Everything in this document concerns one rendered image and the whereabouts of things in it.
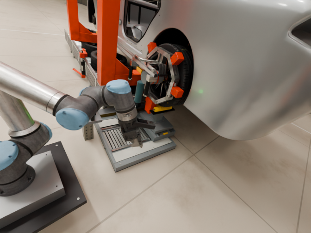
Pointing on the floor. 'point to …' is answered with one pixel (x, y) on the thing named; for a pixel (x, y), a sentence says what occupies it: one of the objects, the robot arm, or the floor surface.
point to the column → (88, 131)
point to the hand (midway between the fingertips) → (141, 145)
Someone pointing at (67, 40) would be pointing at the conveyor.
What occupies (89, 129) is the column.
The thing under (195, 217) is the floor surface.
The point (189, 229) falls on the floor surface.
